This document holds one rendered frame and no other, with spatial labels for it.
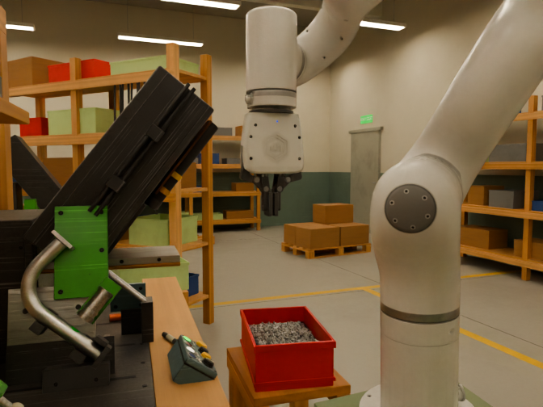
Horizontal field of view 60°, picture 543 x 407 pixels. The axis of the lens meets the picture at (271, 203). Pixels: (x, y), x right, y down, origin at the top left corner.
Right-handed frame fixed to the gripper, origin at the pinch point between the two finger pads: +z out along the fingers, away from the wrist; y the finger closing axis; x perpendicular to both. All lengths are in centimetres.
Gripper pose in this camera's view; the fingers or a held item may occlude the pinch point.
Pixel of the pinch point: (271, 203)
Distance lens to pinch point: 79.6
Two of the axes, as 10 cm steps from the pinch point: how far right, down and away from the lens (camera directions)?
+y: 9.6, -0.2, 2.9
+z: 0.0, 10.0, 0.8
